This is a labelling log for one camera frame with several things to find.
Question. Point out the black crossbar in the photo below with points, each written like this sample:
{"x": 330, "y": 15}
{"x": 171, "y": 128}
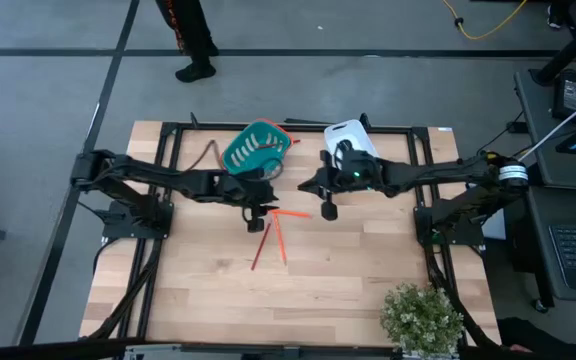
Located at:
{"x": 43, "y": 350}

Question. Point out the teal basket with orange rim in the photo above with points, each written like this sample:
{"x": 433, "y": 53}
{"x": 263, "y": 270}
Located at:
{"x": 248, "y": 150}

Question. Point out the black metal table frame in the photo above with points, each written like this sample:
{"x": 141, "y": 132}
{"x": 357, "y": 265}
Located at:
{"x": 403, "y": 129}

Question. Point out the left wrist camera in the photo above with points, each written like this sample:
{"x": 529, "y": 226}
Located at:
{"x": 255, "y": 222}

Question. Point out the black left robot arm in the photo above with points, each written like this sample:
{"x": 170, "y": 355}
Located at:
{"x": 133, "y": 167}

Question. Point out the person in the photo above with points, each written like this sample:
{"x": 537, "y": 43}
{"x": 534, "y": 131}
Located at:
{"x": 543, "y": 340}
{"x": 190, "y": 25}

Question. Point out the black stand pole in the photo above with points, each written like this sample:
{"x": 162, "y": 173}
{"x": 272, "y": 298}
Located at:
{"x": 573, "y": 50}

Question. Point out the black desk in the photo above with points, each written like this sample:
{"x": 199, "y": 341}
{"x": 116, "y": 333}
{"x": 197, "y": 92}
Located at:
{"x": 538, "y": 210}

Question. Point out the red pencil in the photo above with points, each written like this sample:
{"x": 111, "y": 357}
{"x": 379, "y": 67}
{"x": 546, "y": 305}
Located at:
{"x": 261, "y": 247}
{"x": 268, "y": 146}

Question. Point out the orange pencil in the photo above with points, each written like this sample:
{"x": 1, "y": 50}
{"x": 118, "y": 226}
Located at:
{"x": 293, "y": 214}
{"x": 280, "y": 240}

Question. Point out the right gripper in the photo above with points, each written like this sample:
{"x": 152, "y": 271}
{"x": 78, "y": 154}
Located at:
{"x": 353, "y": 172}

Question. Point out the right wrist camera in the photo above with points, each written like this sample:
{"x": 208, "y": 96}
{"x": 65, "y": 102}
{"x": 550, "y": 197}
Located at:
{"x": 329, "y": 210}

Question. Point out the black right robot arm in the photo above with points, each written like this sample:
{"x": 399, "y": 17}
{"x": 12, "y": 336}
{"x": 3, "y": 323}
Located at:
{"x": 443, "y": 170}

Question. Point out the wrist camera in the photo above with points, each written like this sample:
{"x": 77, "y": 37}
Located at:
{"x": 329, "y": 210}
{"x": 255, "y": 222}

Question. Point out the potted green plant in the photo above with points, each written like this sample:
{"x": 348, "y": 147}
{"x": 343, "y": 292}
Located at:
{"x": 420, "y": 320}

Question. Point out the person's hand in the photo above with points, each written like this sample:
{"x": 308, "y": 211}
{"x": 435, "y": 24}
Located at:
{"x": 518, "y": 347}

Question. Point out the white plastic bin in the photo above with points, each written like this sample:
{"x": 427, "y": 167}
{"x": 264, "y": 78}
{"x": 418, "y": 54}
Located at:
{"x": 345, "y": 131}

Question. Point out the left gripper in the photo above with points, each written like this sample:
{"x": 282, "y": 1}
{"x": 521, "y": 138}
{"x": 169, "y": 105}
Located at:
{"x": 238, "y": 190}

